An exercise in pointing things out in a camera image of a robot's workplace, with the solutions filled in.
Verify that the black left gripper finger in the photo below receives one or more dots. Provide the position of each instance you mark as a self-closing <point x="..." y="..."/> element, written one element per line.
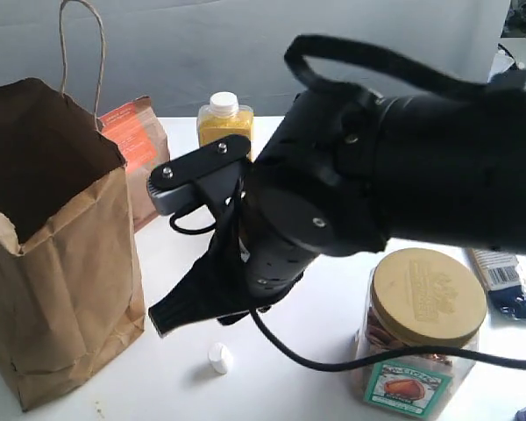
<point x="217" y="276"/>

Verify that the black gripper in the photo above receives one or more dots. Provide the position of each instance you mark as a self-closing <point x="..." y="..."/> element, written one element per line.
<point x="307" y="194"/>

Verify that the white marshmallow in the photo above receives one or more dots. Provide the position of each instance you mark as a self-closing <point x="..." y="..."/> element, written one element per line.
<point x="220" y="358"/>

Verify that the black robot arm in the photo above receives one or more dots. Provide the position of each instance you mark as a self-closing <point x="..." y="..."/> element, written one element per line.
<point x="445" y="168"/>

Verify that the brown paper bag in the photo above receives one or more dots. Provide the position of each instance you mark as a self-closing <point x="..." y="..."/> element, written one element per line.
<point x="71" y="298"/>

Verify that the yellow grain plastic bottle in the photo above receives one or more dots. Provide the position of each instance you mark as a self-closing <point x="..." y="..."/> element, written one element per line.
<point x="223" y="116"/>

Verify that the brown pouch orange label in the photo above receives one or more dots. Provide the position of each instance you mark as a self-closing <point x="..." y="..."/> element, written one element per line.
<point x="142" y="140"/>

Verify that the snack jar tan lid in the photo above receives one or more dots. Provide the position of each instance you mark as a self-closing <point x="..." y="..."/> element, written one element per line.
<point x="418" y="301"/>

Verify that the blue spaghetti packet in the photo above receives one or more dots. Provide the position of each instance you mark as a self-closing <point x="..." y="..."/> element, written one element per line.
<point x="503" y="277"/>

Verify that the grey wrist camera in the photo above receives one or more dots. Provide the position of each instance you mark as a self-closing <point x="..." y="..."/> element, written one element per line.
<point x="207" y="175"/>

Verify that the background desk with cables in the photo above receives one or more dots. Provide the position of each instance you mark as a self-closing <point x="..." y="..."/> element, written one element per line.
<point x="511" y="52"/>

